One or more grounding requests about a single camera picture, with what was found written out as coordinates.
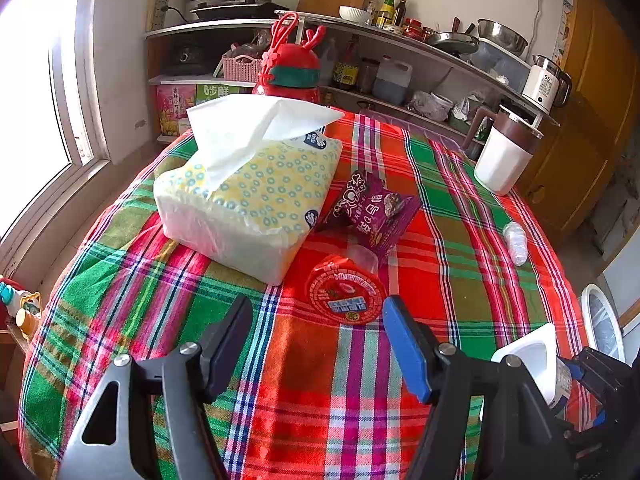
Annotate white plastic jug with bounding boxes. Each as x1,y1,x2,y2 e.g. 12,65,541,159
320,37,338,86

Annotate soy sauce bottle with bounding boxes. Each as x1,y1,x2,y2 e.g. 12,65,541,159
332,40,361,92

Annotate purple snack packet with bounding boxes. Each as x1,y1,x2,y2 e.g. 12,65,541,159
320,170,422,267

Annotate plaid tablecloth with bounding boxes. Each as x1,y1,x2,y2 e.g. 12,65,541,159
17,107,601,480

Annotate white pitcher with brown lid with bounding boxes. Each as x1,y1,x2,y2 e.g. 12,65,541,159
462,102,545,197

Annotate steel bowl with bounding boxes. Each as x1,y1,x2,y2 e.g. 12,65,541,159
476,18,529,56

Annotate crumpled plastic bag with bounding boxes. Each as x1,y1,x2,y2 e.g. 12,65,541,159
406,90,453,122

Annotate small clear plastic bottle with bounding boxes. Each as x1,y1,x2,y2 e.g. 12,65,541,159
502,221,528,267

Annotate white window frame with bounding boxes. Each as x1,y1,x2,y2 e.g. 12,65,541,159
0,0,113,281

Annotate black round appliance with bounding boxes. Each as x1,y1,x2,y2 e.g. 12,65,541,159
170,40,206,76

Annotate white shelf unit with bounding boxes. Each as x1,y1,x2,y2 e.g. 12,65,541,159
142,10,561,146

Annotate yellow dotted tissue pack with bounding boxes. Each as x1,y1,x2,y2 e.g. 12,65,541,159
152,96,346,286

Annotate large white yogurt cup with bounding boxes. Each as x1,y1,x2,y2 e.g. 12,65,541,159
491,322,573,416

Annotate colourful toy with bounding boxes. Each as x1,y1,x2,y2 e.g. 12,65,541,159
0,275,43,341

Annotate wall calendar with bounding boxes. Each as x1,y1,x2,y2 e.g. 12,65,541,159
552,0,575,66

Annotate yellow power strip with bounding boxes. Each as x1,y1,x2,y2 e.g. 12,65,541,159
145,0,171,33

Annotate red antler water bottle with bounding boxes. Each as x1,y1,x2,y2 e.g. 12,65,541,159
251,11,327,106

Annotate black induction cooker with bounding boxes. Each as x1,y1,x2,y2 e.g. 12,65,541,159
186,1,290,23

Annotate white electric kettle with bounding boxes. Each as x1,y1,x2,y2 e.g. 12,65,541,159
521,54,573,113

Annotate white trash bin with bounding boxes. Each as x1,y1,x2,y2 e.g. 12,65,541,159
581,284,627,363

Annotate steel frying pan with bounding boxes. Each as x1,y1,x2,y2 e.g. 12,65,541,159
426,31,480,56

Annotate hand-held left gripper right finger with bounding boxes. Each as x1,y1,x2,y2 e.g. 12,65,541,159
382,295,576,480

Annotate red jelly cup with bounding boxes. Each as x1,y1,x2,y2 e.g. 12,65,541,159
304,245,388,323

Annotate pink printed carton box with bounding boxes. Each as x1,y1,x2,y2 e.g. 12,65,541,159
156,84,198,138

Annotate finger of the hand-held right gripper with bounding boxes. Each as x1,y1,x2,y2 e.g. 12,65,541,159
560,346,631,401
555,410,616,461

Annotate clear plastic container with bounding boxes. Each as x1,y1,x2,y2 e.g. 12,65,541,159
470,37,532,93

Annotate blue plastic jug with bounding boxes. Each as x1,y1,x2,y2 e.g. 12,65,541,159
372,55,413,107

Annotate green printed carton box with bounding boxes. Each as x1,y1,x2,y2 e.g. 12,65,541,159
195,82,253,106

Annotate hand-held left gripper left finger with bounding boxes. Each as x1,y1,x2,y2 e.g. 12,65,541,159
57,295,254,480

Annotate pink plastic basket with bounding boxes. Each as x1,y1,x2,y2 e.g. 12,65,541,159
221,52,263,82

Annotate wooden cabinet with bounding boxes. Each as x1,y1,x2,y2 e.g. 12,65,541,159
515,0,640,246

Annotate red jars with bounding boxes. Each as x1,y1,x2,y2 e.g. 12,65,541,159
401,17,436,43

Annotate white wall cable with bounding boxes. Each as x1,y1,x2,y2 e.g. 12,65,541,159
530,0,548,56

